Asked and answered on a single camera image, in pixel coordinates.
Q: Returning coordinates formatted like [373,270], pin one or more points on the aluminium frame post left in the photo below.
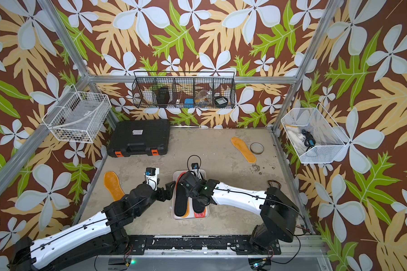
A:
[86,80]

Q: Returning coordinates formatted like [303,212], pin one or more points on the white storage tray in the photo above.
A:
[189,214]

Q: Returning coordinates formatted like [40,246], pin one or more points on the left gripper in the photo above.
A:
[163,196]

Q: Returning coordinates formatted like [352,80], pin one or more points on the aluminium frame post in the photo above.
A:
[86,80]
[324,23]

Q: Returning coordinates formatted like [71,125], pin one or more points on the brown tape roll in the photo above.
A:
[257,148]

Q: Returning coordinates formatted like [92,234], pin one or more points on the orange fuzzy insole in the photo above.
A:
[245,151]
[112,184]

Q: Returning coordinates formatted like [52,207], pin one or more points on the black insole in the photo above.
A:
[180,200]
[198,208]

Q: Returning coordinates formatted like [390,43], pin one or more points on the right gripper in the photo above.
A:
[188,192]

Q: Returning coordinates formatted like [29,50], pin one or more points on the blue handled tool in basket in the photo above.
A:
[309,141]

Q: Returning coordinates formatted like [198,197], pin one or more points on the white wire basket left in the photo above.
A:
[79,117]

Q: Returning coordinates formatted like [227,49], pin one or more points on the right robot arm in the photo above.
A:
[278,213]

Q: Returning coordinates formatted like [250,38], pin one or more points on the black tool case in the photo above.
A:
[140,137]

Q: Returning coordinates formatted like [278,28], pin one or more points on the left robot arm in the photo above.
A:
[102,234]

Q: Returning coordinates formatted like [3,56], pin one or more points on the white mesh basket right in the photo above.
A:
[329,136]

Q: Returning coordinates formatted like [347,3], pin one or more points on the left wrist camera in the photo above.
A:
[151,176]

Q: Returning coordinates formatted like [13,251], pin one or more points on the black wire basket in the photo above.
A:
[204,89]

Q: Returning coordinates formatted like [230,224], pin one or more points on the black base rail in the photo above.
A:
[239,244]

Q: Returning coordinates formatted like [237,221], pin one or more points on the aluminium frame post right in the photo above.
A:
[324,23]

